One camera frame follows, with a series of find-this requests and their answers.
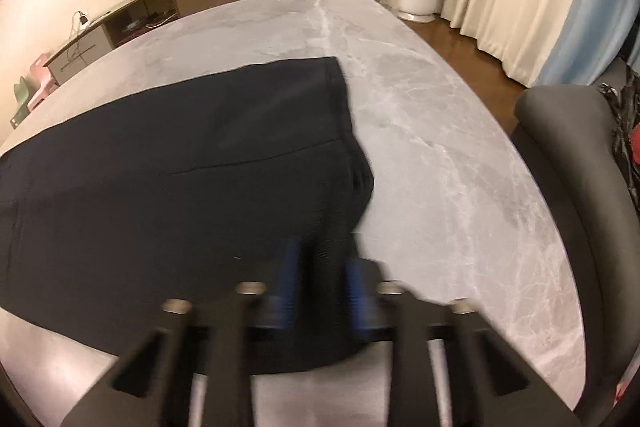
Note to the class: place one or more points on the black white patterned cloth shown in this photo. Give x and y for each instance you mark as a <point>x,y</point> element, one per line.
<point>627,132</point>

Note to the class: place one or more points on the green plastic chair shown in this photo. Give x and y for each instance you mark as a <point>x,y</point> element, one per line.
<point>20,102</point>

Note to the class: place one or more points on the blue curtain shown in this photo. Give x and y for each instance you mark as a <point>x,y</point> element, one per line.
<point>590,17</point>

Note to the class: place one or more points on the black pants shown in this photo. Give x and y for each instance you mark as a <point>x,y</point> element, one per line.
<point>175,187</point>

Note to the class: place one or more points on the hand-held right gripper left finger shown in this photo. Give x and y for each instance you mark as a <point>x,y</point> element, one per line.
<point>290,287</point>

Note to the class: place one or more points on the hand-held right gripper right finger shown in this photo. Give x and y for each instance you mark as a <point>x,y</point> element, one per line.
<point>356,302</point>

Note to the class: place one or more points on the grey chair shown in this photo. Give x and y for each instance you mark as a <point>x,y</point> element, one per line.
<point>590,167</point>

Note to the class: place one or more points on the pink plastic chair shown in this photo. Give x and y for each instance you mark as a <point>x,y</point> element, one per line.
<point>40,82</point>

